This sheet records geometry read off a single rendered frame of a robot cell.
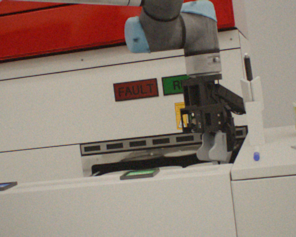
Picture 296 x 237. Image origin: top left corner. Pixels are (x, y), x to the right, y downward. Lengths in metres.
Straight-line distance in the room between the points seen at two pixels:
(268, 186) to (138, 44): 0.43
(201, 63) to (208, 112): 0.10
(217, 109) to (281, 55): 1.79
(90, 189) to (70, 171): 0.68
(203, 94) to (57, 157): 0.56
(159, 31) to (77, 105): 0.50
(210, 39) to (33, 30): 0.55
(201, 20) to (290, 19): 1.81
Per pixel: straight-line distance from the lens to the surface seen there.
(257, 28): 3.04
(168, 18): 1.17
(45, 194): 1.01
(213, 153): 1.27
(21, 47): 1.63
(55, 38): 1.60
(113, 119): 1.61
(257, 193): 0.94
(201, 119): 1.24
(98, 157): 1.62
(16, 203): 1.03
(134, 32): 1.20
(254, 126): 1.20
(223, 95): 1.29
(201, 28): 1.25
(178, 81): 1.56
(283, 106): 3.03
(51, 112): 1.66
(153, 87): 1.57
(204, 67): 1.25
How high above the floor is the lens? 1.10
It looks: 3 degrees down
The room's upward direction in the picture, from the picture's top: 7 degrees counter-clockwise
